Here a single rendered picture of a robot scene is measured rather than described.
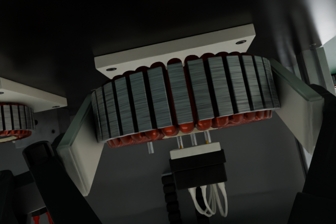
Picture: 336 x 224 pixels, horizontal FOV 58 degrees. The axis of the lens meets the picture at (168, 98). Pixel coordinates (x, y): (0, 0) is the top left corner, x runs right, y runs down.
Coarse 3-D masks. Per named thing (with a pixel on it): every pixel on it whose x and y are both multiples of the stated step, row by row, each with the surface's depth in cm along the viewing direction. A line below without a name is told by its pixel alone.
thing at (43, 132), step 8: (40, 112) 48; (48, 112) 48; (56, 112) 48; (64, 112) 51; (40, 120) 48; (48, 120) 48; (56, 120) 48; (64, 120) 51; (40, 128) 48; (48, 128) 48; (56, 128) 48; (64, 128) 50; (32, 136) 48; (40, 136) 48; (48, 136) 48; (56, 136) 48; (16, 144) 48; (24, 144) 48
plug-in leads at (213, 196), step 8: (192, 192) 45; (216, 192) 48; (224, 192) 45; (208, 200) 48; (216, 200) 49; (224, 200) 45; (200, 208) 47; (208, 208) 45; (208, 216) 48; (224, 216) 46
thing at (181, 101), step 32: (160, 64) 15; (192, 64) 14; (224, 64) 15; (256, 64) 15; (96, 96) 16; (128, 96) 15; (160, 96) 14; (192, 96) 14; (224, 96) 14; (256, 96) 15; (96, 128) 17; (128, 128) 14; (160, 128) 14; (192, 128) 14
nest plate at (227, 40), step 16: (208, 32) 28; (224, 32) 28; (240, 32) 27; (144, 48) 28; (160, 48) 28; (176, 48) 28; (192, 48) 28; (208, 48) 29; (224, 48) 30; (240, 48) 31; (96, 64) 28; (112, 64) 28; (128, 64) 29; (144, 64) 30
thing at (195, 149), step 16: (192, 144) 48; (208, 144) 36; (176, 160) 38; (192, 160) 38; (208, 160) 38; (224, 160) 38; (176, 176) 38; (192, 176) 38; (208, 176) 38; (224, 176) 37
